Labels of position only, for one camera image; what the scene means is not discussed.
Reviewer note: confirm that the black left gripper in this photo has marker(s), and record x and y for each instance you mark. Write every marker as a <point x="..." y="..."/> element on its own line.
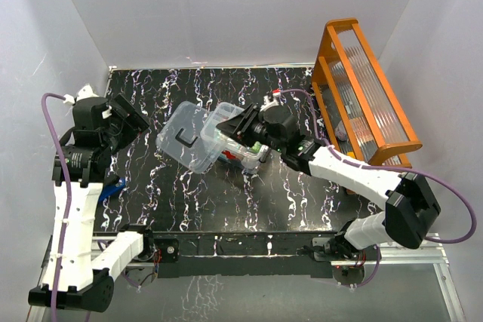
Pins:
<point x="135" y="123"/>

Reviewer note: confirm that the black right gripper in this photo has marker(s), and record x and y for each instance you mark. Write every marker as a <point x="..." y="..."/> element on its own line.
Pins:
<point x="241" y="126"/>

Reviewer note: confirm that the clear first aid box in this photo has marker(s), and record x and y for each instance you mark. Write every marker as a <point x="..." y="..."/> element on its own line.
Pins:
<point x="231" y="151"/>

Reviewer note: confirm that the green small box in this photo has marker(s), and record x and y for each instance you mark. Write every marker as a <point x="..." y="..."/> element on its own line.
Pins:
<point x="256" y="147"/>

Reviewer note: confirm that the clear box lid black handle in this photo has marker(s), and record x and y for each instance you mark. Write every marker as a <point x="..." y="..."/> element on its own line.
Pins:
<point x="181" y="138"/>

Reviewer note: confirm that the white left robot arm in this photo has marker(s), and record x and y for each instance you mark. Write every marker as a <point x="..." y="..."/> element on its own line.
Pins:
<point x="73" y="279"/>

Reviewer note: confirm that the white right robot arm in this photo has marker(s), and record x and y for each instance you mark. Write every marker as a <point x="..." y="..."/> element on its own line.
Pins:
<point x="408" y="207"/>

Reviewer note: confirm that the blue clamp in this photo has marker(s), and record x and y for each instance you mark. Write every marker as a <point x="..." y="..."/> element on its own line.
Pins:
<point x="114" y="188"/>

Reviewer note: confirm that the orange wooden rack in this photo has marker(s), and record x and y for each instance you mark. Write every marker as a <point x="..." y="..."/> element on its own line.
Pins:
<point x="362" y="115"/>

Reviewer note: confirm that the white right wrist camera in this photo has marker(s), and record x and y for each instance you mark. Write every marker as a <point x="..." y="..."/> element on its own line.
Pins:
<point x="271" y="99"/>

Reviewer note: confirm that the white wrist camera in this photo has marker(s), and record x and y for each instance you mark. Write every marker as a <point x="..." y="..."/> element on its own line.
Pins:
<point x="271" y="99"/>
<point x="85" y="92"/>

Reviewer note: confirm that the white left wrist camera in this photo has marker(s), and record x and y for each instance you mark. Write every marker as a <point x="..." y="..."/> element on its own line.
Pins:
<point x="85" y="92"/>

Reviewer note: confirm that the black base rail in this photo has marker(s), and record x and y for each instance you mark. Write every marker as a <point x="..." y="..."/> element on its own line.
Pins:
<point x="188" y="254"/>

